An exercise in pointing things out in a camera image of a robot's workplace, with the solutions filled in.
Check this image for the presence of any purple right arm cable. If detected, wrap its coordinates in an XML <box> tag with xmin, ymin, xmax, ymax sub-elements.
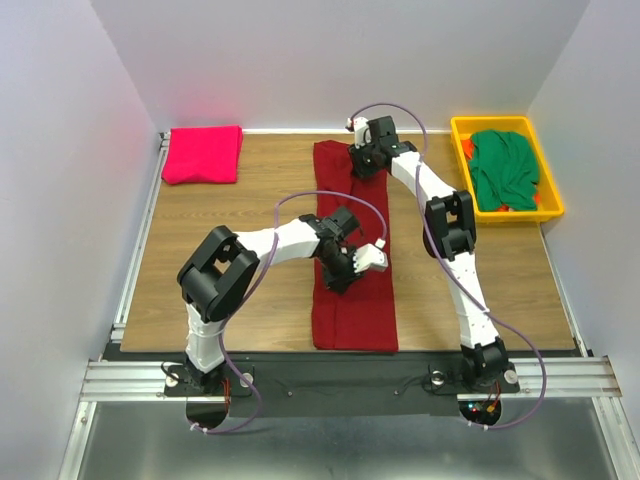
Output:
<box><xmin>347</xmin><ymin>102</ymin><xmax>549</xmax><ymax>432</ymax></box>

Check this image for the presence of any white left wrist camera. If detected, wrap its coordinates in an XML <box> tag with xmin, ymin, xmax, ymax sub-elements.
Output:
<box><xmin>353</xmin><ymin>238</ymin><xmax>389</xmax><ymax>274</ymax></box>

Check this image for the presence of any folded pink t shirt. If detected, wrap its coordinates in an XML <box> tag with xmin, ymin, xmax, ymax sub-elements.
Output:
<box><xmin>161</xmin><ymin>125</ymin><xmax>243</xmax><ymax>185</ymax></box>

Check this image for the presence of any yellow plastic bin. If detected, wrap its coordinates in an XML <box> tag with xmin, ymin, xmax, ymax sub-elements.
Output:
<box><xmin>450</xmin><ymin>115</ymin><xmax>564</xmax><ymax>224</ymax></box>

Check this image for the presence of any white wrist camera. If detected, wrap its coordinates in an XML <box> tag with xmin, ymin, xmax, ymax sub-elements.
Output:
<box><xmin>353</xmin><ymin>238</ymin><xmax>389</xmax><ymax>274</ymax></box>
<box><xmin>345</xmin><ymin>116</ymin><xmax>371</xmax><ymax>148</ymax></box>

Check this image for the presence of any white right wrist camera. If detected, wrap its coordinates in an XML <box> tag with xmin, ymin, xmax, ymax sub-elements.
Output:
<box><xmin>345</xmin><ymin>116</ymin><xmax>371</xmax><ymax>148</ymax></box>

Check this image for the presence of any aluminium frame rail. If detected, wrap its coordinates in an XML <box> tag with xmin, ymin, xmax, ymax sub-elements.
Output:
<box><xmin>80</xmin><ymin>357</ymin><xmax>622</xmax><ymax>402</ymax></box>

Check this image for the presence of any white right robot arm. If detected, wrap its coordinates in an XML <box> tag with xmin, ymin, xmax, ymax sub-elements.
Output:
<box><xmin>346</xmin><ymin>116</ymin><xmax>510</xmax><ymax>390</ymax></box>

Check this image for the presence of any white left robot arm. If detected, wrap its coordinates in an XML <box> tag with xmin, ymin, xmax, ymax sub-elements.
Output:
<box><xmin>174</xmin><ymin>207</ymin><xmax>362</xmax><ymax>394</ymax></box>

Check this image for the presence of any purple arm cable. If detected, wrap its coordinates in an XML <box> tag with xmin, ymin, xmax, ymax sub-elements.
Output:
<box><xmin>187</xmin><ymin>189</ymin><xmax>390</xmax><ymax>435</ymax></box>
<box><xmin>347</xmin><ymin>102</ymin><xmax>549</xmax><ymax>432</ymax></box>

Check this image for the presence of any dark red t shirt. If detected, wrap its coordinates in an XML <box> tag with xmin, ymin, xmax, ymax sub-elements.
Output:
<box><xmin>311</xmin><ymin>140</ymin><xmax>398</xmax><ymax>352</ymax></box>

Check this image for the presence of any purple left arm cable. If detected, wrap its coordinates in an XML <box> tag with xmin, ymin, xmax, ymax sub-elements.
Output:
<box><xmin>187</xmin><ymin>189</ymin><xmax>390</xmax><ymax>435</ymax></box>

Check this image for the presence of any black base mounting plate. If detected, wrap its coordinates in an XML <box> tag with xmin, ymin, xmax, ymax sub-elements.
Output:
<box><xmin>161</xmin><ymin>352</ymin><xmax>523</xmax><ymax>432</ymax></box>

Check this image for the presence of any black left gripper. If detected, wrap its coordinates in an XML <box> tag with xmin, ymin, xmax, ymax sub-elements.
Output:
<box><xmin>317</xmin><ymin>246</ymin><xmax>365</xmax><ymax>296</ymax></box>

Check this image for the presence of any green t shirt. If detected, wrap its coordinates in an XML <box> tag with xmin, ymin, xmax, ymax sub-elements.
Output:
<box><xmin>468</xmin><ymin>129</ymin><xmax>540</xmax><ymax>212</ymax></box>

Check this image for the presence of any orange t shirt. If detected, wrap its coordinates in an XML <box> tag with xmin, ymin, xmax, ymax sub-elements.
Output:
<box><xmin>461</xmin><ymin>138</ymin><xmax>475</xmax><ymax>161</ymax></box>

